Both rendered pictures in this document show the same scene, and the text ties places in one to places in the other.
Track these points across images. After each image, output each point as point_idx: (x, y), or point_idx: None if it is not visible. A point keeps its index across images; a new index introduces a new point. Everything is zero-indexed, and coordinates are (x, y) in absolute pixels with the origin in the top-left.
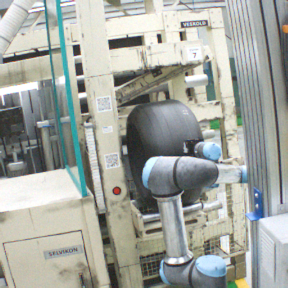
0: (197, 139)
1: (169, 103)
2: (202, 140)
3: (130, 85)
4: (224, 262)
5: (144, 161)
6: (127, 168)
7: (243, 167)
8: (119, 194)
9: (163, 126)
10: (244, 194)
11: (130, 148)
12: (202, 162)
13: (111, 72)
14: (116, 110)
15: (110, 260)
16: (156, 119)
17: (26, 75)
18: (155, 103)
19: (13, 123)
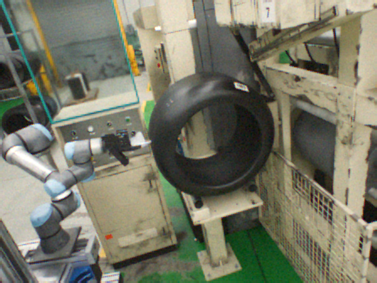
0: (104, 134)
1: (187, 83)
2: (101, 138)
3: (257, 40)
4: (33, 219)
5: (256, 131)
6: (311, 130)
7: (47, 181)
8: (185, 142)
9: (156, 106)
10: (358, 280)
11: (236, 112)
12: (2, 144)
13: (164, 32)
14: (172, 72)
15: (275, 195)
16: (161, 96)
17: (140, 22)
18: (190, 77)
19: (164, 55)
